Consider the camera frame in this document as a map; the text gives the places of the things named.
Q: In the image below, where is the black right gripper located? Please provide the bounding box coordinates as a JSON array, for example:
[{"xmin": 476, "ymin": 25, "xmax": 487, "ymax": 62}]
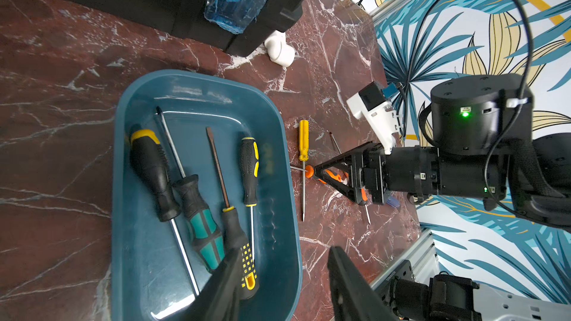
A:
[{"xmin": 314, "ymin": 142, "xmax": 440, "ymax": 204}]

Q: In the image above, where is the yellow-black dotted-grip screwdriver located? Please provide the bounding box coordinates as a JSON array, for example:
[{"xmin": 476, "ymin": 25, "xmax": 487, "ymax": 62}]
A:
[{"xmin": 206, "ymin": 127, "xmax": 259, "ymax": 300}]

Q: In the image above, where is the small red-blue precision screwdriver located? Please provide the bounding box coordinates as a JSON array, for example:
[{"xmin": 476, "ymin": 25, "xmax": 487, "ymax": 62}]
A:
[{"xmin": 385, "ymin": 196, "xmax": 401, "ymax": 209}]

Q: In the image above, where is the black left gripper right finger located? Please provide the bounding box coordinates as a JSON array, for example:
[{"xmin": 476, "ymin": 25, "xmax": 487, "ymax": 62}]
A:
[{"xmin": 327, "ymin": 246, "xmax": 393, "ymax": 320}]

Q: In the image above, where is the green-black handled screwdriver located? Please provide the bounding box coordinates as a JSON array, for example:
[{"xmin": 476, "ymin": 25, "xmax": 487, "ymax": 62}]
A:
[{"xmin": 156, "ymin": 106, "xmax": 225, "ymax": 273}]

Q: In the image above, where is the black yellow-capped screwdriver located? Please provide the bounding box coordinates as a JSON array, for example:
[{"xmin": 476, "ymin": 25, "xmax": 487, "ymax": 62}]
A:
[{"xmin": 129, "ymin": 124, "xmax": 200, "ymax": 297}]

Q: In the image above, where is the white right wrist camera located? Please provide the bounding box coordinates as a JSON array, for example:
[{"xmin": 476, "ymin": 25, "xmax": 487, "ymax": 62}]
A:
[{"xmin": 346, "ymin": 81, "xmax": 399, "ymax": 155}]

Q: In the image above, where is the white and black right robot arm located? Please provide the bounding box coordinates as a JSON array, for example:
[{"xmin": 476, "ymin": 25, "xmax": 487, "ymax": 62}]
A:
[{"xmin": 314, "ymin": 56, "xmax": 570, "ymax": 231}]

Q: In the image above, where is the orange-black stubby screwdriver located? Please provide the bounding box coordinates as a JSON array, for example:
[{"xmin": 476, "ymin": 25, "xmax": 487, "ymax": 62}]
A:
[{"xmin": 290, "ymin": 165, "xmax": 349, "ymax": 184}]

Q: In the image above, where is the small yellow screwdriver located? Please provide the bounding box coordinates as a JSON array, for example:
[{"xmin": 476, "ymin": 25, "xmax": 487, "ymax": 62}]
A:
[{"xmin": 299, "ymin": 120, "xmax": 309, "ymax": 221}]

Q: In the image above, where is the orange precision screwdriver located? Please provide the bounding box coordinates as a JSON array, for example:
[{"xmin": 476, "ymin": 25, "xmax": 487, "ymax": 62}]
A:
[{"xmin": 329, "ymin": 131, "xmax": 371, "ymax": 225}]

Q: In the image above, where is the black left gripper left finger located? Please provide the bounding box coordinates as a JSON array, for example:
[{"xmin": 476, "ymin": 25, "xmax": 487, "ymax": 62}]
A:
[{"xmin": 181, "ymin": 251, "xmax": 241, "ymax": 320}]

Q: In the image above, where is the teal plastic storage tray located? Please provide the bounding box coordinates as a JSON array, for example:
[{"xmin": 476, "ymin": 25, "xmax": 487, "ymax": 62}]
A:
[{"xmin": 111, "ymin": 70, "xmax": 303, "ymax": 320}]

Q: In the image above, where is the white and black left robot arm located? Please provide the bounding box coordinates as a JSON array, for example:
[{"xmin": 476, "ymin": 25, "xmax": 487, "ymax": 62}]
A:
[{"xmin": 181, "ymin": 247, "xmax": 570, "ymax": 320}]

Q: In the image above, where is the white pipe elbow fitting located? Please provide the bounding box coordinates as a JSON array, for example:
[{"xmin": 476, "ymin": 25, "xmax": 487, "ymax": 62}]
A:
[{"xmin": 264, "ymin": 31, "xmax": 296, "ymax": 68}]

